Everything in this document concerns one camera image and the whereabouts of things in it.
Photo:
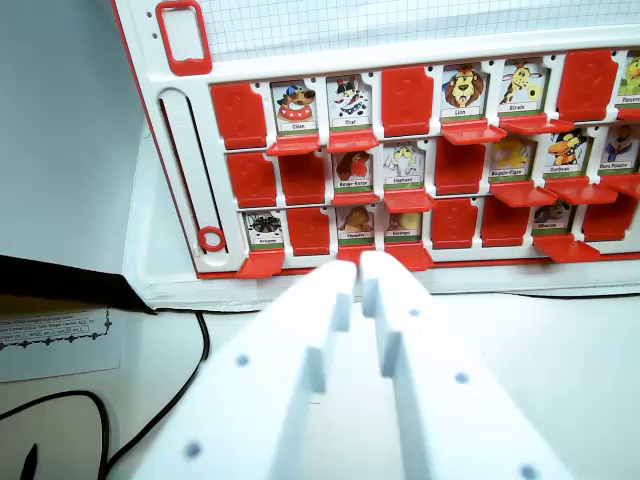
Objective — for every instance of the white printed label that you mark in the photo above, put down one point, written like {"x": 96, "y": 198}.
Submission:
{"x": 55, "y": 345}

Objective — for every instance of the black pointed probe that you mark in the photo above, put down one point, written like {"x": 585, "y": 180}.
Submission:
{"x": 30, "y": 465}

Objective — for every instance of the red and white game board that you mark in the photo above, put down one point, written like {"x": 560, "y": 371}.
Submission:
{"x": 400, "y": 100}

